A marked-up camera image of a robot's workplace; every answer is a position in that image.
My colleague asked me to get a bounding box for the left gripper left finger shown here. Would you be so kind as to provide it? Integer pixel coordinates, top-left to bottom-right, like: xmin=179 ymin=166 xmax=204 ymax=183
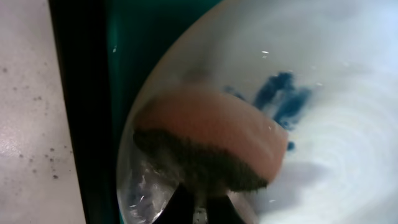
xmin=153 ymin=184 xmax=195 ymax=224

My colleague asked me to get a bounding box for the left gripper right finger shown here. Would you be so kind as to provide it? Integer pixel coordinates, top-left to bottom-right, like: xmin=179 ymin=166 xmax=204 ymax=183
xmin=206 ymin=195 xmax=246 ymax=224

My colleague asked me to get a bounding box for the green and pink sponge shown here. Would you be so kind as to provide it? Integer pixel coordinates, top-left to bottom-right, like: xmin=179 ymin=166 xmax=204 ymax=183
xmin=132 ymin=86 xmax=289 ymax=196

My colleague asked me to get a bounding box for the light blue plate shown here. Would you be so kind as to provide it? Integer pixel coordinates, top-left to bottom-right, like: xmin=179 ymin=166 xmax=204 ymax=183
xmin=131 ymin=0 xmax=397 ymax=224

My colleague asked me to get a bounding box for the black soapy water tray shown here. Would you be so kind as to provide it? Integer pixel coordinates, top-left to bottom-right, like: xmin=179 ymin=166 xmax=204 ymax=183
xmin=0 ymin=0 xmax=121 ymax=224

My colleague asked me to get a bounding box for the teal plastic tray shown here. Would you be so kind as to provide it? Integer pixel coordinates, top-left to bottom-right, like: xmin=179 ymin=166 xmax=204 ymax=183
xmin=104 ymin=0 xmax=223 ymax=224

